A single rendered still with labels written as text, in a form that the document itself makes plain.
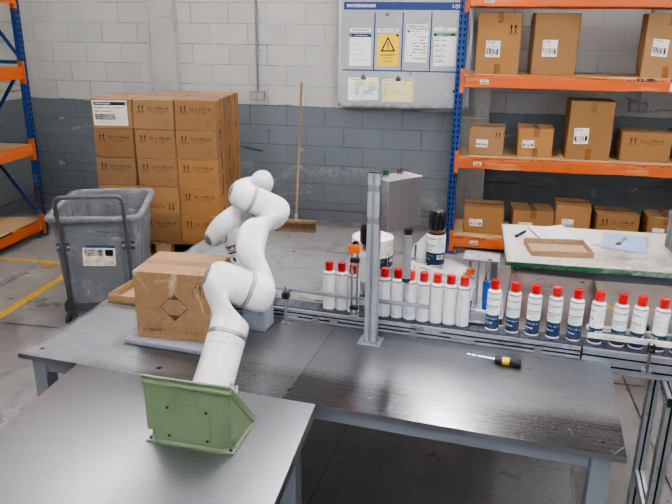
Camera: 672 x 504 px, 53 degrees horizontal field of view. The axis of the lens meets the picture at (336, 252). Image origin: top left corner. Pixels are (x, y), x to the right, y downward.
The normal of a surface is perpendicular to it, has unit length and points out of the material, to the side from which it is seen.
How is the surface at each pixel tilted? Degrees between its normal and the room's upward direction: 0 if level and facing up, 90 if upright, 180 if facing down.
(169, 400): 90
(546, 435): 0
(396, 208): 90
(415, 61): 93
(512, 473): 1
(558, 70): 90
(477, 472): 0
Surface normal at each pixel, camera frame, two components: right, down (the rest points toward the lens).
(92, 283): 0.14, 0.37
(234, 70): -0.19, 0.31
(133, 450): 0.01, -0.95
